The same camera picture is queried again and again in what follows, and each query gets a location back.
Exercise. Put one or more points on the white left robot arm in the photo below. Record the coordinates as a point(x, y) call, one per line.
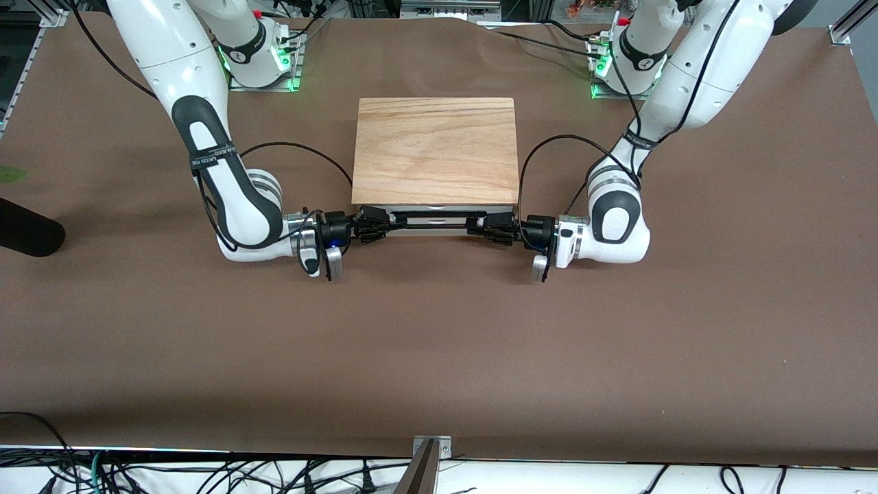
point(706, 68)

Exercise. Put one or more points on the small metal bracket plate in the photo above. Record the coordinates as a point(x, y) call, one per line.
point(444, 447)

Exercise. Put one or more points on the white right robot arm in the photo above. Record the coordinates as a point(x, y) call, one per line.
point(178, 62)

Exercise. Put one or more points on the white-fronted wooden drawer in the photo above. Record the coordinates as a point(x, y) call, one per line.
point(439, 208)

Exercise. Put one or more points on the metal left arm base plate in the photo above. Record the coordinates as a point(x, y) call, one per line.
point(600, 92)

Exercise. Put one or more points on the brown paper table cover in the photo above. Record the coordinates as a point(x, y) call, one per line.
point(439, 343)

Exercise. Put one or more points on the grey metal mount bar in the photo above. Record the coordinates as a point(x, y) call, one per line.
point(420, 477)

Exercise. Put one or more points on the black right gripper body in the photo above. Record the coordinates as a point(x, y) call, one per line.
point(335, 227)

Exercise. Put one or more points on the aluminium frame rail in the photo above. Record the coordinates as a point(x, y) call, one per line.
point(449, 10)

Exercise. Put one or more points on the green leaf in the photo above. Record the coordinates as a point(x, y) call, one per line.
point(10, 175)

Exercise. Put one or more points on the black cylinder object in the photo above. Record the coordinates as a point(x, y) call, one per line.
point(27, 230)

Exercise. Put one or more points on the aluminium profile corner post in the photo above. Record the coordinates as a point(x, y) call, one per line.
point(847, 27)

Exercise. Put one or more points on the wooden drawer cabinet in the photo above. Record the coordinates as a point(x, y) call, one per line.
point(435, 151)

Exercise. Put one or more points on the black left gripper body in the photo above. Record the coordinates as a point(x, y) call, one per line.
point(537, 230)

